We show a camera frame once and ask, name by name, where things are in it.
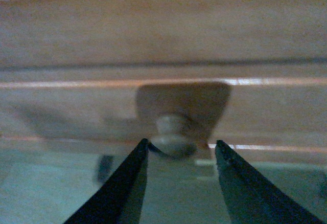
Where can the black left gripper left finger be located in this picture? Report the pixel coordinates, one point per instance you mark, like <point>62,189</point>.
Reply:
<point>120,199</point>

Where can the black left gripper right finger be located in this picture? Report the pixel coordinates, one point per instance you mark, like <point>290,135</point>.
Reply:
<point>252,198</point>

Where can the wooden drawer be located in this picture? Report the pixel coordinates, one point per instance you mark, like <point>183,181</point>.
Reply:
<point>94,75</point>

